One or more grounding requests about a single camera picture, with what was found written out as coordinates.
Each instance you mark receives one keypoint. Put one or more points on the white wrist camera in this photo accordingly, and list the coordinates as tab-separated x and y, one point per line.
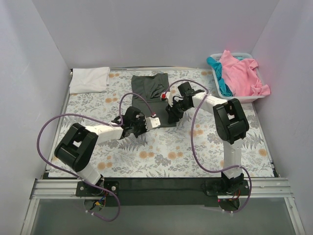
152	122
167	96

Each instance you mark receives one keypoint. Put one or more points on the teal t shirt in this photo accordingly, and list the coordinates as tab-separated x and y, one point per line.
216	66

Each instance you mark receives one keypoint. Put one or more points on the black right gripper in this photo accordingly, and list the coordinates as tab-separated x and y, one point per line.
172	113

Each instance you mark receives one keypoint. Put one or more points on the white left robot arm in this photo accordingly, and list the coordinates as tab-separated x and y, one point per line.
77	146

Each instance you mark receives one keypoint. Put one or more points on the floral table mat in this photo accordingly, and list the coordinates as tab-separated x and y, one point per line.
177	151

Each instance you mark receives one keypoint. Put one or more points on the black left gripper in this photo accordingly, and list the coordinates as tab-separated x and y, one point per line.
141	126

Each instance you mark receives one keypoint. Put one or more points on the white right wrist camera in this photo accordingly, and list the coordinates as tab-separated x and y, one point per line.
167	96

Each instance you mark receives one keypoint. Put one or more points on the pink t shirt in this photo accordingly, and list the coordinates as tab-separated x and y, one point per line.
241	76

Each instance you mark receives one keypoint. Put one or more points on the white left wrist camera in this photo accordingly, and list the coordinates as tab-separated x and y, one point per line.
152	122

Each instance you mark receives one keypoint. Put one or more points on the white folded t shirt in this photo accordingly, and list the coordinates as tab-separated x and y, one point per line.
93	80

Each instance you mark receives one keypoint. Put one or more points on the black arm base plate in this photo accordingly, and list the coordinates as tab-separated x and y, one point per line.
172	191

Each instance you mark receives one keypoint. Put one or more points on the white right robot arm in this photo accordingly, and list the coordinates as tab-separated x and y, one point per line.
231	126

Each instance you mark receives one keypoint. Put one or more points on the dark grey t shirt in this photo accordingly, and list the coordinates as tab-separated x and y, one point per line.
150	89

